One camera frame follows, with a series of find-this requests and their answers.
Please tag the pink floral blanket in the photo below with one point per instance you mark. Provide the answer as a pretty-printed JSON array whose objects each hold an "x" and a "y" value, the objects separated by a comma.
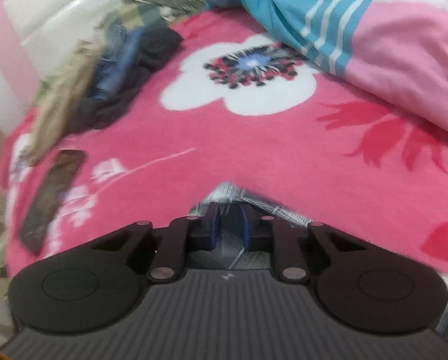
[{"x": 284, "y": 138}]

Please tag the smartphone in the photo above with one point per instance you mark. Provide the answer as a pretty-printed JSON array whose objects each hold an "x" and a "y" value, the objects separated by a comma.
[{"x": 51, "y": 198}]

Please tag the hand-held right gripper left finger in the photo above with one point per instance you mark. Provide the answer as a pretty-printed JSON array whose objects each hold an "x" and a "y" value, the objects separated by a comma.
[{"x": 212, "y": 228}]

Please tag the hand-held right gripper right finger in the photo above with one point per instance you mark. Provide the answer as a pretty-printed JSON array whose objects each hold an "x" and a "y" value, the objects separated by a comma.
[{"x": 246, "y": 228}]

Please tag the black white plaid pants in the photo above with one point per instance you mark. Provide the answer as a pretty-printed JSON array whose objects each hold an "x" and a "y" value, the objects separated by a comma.
[{"x": 254, "y": 198}]

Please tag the pink and blue duvet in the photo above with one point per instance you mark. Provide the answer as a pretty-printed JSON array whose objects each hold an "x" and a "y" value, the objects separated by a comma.
[{"x": 396, "y": 45}]

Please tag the beige pants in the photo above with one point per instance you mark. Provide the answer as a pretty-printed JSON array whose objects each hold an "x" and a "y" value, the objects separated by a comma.
[{"x": 62, "y": 108}]

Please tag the pink and white headboard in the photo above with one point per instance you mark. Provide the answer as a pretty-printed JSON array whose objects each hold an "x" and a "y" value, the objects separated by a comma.
[{"x": 59, "y": 7}]

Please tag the dark grey cloth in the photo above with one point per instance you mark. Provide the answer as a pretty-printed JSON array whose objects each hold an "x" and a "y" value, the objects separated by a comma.
[{"x": 160, "y": 45}]

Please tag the blue jeans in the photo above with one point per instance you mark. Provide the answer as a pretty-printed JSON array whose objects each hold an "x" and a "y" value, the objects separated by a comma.
[{"x": 111, "y": 67}]

